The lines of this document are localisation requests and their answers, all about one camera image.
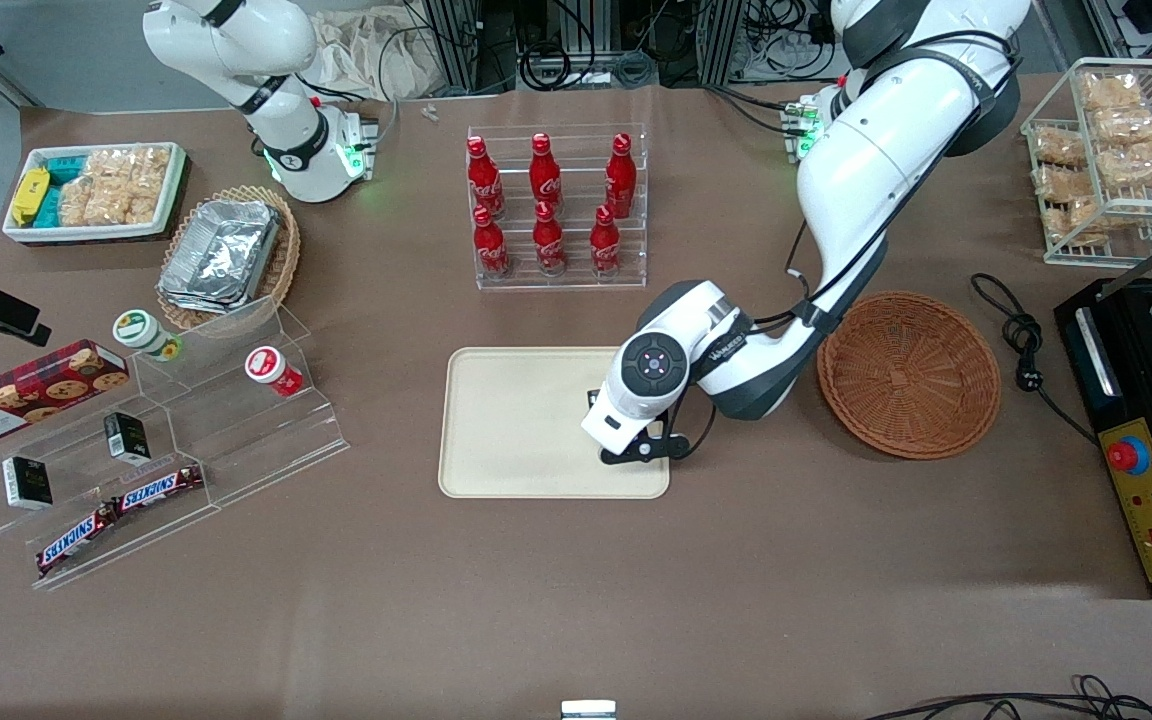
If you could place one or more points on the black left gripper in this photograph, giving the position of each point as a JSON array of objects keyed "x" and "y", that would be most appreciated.
[{"x": 593, "y": 397}]

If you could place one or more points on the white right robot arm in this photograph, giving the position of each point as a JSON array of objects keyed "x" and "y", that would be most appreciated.
[{"x": 276, "y": 120}]

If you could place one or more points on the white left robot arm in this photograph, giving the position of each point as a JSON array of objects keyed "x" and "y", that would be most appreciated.
[{"x": 866, "y": 170}]

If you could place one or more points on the beige plastic tray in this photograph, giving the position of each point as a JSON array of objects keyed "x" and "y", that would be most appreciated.
[{"x": 516, "y": 422}]

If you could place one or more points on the round brown wicker basket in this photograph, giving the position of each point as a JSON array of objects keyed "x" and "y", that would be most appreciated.
[{"x": 911, "y": 375}]

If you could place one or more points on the oval light wicker basket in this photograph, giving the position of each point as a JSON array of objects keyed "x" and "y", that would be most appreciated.
[{"x": 281, "y": 265}]

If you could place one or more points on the clear acrylic bottle rack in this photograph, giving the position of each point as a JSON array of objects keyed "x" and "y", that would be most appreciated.
[{"x": 576, "y": 282}]

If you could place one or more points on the red cola bottle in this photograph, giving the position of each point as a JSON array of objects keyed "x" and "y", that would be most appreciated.
[
  {"x": 621, "y": 180},
  {"x": 549, "y": 245},
  {"x": 488, "y": 180},
  {"x": 490, "y": 248},
  {"x": 605, "y": 245},
  {"x": 545, "y": 175}
]

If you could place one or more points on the red lid cup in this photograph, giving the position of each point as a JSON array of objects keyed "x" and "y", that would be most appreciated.
[{"x": 268, "y": 368}]

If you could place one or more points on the small clear plastic piece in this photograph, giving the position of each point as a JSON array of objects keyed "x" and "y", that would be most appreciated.
[{"x": 429, "y": 112}]

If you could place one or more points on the clear acrylic stepped display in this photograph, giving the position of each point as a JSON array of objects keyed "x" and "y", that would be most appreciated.
[{"x": 236, "y": 440}]

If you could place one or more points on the stacked aluminium foil containers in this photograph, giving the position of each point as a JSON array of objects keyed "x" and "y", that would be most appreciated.
[{"x": 221, "y": 255}]

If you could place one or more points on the red emergency stop button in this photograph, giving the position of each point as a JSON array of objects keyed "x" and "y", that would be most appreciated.
[{"x": 1127, "y": 455}]

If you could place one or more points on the clear fried snack bag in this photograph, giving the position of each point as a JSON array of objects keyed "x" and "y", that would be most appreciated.
[
  {"x": 1111, "y": 92},
  {"x": 1128, "y": 127},
  {"x": 1141, "y": 165},
  {"x": 1076, "y": 222},
  {"x": 1061, "y": 183},
  {"x": 1061, "y": 148}
]

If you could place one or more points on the beige crumpled cloth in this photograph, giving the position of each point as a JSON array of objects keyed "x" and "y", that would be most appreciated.
[{"x": 366, "y": 55}]

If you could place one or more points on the brown snickers bar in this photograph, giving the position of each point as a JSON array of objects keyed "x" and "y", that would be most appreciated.
[
  {"x": 158, "y": 488},
  {"x": 76, "y": 540}
]

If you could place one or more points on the green lid cup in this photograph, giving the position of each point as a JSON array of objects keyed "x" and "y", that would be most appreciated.
[{"x": 141, "y": 332}]

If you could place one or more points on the small black white box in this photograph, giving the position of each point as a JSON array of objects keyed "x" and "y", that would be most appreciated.
[
  {"x": 28, "y": 482},
  {"x": 126, "y": 437}
]

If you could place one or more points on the clear rice cracker bag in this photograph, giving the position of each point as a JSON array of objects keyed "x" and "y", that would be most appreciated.
[
  {"x": 111, "y": 185},
  {"x": 76, "y": 203},
  {"x": 148, "y": 180}
]

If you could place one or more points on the white rectangular snack bin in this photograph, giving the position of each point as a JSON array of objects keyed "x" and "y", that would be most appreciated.
[{"x": 86, "y": 233}]

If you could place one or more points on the red tartan cookie box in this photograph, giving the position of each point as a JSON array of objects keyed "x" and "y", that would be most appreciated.
[{"x": 31, "y": 395}]

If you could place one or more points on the teal snack packet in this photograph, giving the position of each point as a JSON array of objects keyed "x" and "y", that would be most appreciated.
[
  {"x": 66, "y": 168},
  {"x": 49, "y": 208}
]

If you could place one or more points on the yellow snack packet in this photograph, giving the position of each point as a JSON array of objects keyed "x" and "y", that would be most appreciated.
[{"x": 30, "y": 195}]

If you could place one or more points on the aluminium frame post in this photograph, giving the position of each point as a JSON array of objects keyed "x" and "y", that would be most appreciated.
[
  {"x": 721, "y": 40},
  {"x": 456, "y": 45}
]

